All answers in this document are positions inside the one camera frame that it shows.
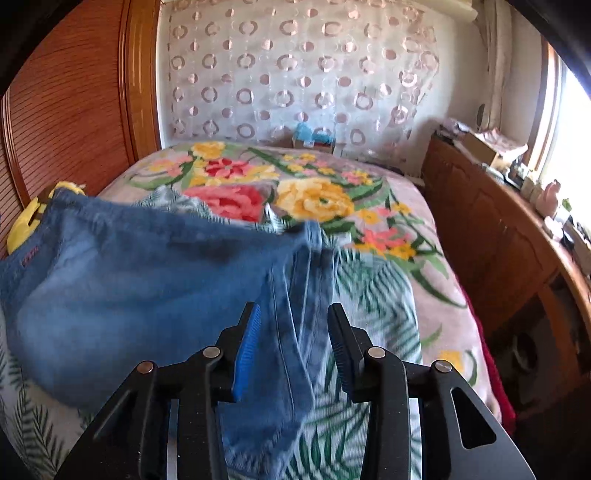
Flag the cream side curtain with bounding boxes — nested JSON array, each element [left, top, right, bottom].
[[471, 0, 520, 130]]

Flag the red cloth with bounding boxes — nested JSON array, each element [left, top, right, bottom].
[[462, 286, 518, 435]]

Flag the pink figurine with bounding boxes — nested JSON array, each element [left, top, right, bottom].
[[538, 180, 561, 217]]

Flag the wooden sideboard cabinet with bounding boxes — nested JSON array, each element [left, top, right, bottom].
[[422, 136, 591, 407]]

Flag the wooden headboard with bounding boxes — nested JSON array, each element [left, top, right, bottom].
[[0, 0, 162, 259]]

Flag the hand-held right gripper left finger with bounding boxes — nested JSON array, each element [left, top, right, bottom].
[[55, 302, 264, 480]]

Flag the cardboard box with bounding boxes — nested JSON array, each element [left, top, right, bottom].
[[455, 131, 509, 167]]

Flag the circle-patterned sheer curtain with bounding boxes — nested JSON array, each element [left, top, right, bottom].
[[157, 0, 476, 162]]

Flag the leaf-print bed sheet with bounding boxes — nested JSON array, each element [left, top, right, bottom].
[[0, 185, 423, 480]]

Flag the blue denim pants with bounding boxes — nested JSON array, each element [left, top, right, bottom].
[[0, 189, 340, 480]]

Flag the floral blanket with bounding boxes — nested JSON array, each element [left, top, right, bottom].
[[99, 141, 504, 416]]

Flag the light blue box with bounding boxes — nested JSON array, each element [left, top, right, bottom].
[[292, 122, 335, 153]]

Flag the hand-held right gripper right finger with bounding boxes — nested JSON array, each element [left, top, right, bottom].
[[327, 304, 536, 480]]

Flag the window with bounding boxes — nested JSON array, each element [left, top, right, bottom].
[[531, 41, 591, 195]]

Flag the yellow plush toy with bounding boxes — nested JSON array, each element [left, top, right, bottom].
[[7, 181, 86, 252]]

